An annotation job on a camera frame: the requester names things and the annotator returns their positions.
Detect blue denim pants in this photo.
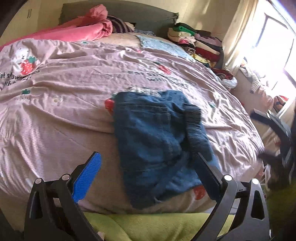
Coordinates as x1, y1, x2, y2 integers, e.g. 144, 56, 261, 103
113, 90, 220, 209

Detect lime green garment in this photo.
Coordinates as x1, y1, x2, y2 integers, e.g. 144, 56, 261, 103
84, 211, 234, 241

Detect pink strawberry print duvet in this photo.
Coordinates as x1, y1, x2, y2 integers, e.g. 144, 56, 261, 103
1, 39, 264, 214

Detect cream window curtain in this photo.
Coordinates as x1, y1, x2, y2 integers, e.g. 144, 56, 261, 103
222, 1, 258, 75

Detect stack of folded clothes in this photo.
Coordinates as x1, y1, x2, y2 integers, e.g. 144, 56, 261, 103
167, 23, 224, 69

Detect light blue patterned sheet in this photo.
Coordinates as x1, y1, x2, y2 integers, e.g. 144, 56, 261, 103
136, 35, 195, 62

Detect pink fleece blanket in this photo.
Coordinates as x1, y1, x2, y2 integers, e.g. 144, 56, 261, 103
1, 4, 113, 49

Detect cream built-in wardrobe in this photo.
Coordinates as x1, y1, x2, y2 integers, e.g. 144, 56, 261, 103
1, 0, 42, 45

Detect striped dark garment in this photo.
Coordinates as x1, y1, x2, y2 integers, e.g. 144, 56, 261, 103
107, 15, 135, 34

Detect grey upholstered headboard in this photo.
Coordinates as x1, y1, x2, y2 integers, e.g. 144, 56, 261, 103
59, 1, 179, 38

